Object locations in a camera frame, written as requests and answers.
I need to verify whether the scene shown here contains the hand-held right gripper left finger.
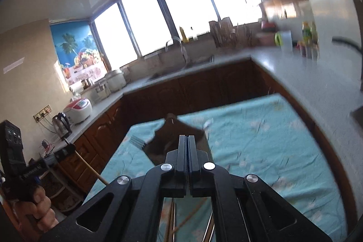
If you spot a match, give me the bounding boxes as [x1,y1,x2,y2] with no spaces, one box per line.
[40,135,188,242]

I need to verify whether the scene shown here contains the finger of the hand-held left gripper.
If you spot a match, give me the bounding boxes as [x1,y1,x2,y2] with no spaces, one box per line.
[54,146,76,162]

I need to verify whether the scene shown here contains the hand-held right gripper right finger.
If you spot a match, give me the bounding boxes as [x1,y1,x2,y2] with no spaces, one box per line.
[188,135,333,242]

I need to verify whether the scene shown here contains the long wooden stick utensil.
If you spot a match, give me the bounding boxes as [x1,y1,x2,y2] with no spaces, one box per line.
[74,151,109,185]

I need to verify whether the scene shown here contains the wooden utensil holder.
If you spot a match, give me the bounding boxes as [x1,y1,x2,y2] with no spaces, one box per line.
[142,113,213,166]

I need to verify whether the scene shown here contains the person's left forearm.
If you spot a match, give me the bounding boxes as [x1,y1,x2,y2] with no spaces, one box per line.
[8,209,41,242]

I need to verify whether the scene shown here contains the dish rack with utensils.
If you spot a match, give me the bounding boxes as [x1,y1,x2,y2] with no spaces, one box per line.
[208,18,242,49]

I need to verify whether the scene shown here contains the person's left hand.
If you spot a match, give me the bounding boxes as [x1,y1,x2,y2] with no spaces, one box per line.
[13,187,59,234]

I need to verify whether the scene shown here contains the steel electric kettle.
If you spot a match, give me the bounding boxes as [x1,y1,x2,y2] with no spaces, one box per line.
[52,112,72,140]

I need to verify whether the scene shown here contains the red and white rice cooker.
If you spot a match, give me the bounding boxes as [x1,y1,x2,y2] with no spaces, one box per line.
[63,97,93,125]

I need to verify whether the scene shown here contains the metal fork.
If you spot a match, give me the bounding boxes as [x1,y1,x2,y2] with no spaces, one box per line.
[131,137,148,148]

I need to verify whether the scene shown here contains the wooden chopstick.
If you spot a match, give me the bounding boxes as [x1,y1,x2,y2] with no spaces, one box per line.
[167,198,177,242]

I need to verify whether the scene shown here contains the thin metal utensil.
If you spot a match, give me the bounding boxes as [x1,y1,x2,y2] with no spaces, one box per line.
[204,211,215,242]

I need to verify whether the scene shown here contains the floral blue tablecloth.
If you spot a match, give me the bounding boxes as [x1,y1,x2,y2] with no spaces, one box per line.
[82,93,348,242]

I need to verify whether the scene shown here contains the paper towel roll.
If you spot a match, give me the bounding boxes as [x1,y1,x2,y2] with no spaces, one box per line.
[68,83,86,95]

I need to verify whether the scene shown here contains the small white appliance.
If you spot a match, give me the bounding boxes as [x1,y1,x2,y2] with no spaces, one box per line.
[92,80,111,102]

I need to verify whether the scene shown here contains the wooden lower cabinets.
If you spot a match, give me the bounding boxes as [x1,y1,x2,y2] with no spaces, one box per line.
[58,59,284,194]

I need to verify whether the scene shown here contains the white slow cooker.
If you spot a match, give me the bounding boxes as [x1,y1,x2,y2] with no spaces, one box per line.
[105,69,127,93]

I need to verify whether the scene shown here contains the steel kitchen sink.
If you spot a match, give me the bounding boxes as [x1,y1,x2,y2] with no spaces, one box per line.
[146,56,215,81]

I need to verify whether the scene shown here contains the tropical fruit printed blind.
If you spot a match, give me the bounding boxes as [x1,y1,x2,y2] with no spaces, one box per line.
[49,22,110,86]

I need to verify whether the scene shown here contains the chrome faucet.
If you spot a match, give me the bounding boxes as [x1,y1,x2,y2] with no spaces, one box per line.
[165,36,189,66]

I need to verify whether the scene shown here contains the pink basin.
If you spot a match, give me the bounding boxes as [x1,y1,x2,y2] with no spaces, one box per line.
[255,32,277,46]

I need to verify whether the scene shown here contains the kitchen window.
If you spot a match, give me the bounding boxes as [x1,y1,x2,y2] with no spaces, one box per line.
[91,0,263,68]

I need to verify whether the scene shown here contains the pink bowl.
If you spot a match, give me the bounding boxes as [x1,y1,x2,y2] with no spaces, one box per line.
[261,19,277,32]

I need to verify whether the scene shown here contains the row of spice jars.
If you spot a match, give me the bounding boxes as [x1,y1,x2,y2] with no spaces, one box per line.
[296,41,320,60]

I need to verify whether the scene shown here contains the steel cooktop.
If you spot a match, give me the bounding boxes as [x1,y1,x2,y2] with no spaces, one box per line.
[350,107,363,140]

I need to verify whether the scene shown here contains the yellow green bottle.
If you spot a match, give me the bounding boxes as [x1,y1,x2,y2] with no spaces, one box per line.
[301,21,312,44]

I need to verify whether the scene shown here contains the clear oil bottle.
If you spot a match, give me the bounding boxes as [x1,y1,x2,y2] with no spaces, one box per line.
[311,22,319,44]

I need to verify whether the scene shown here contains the charger with red cable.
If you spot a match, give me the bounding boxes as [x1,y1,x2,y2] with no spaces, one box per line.
[41,140,56,153]

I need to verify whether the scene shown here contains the wire storage shelf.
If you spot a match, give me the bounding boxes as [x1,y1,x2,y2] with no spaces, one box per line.
[40,164,83,213]

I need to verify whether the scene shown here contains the wall socket strip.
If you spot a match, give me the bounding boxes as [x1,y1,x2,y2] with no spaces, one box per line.
[33,104,53,122]

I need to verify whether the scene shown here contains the white wall label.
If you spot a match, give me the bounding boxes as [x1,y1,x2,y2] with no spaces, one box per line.
[3,56,25,74]

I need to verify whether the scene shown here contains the white pitcher green handle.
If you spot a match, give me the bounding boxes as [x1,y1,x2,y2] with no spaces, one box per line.
[275,30,294,52]

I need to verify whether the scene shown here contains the black pan handle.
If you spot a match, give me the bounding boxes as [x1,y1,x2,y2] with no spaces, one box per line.
[332,36,363,54]

